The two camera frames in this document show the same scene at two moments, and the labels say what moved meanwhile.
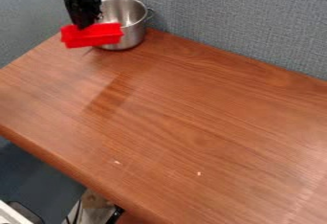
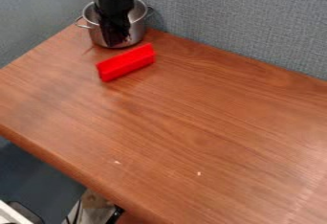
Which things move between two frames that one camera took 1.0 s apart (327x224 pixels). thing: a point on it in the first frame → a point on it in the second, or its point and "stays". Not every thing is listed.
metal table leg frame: [94, 210] stays
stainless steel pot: [133, 13] stays
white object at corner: [15, 213] stays
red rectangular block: [101, 33] → [127, 61]
